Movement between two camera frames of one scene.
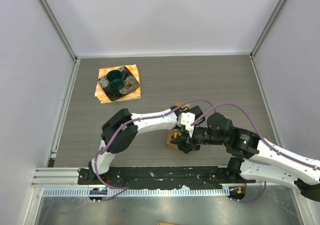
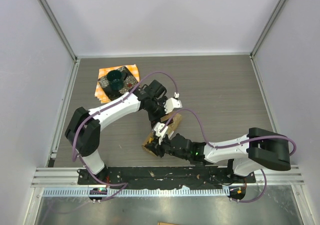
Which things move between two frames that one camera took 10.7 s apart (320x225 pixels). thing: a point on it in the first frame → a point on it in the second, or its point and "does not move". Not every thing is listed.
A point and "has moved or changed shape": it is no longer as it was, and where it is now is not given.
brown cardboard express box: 171,133 has moved or changed shape
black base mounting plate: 124,177 does not move
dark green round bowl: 115,79 does not move
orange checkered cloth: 134,94 does not move
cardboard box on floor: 166,223 does not move
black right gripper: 186,143 → 159,149
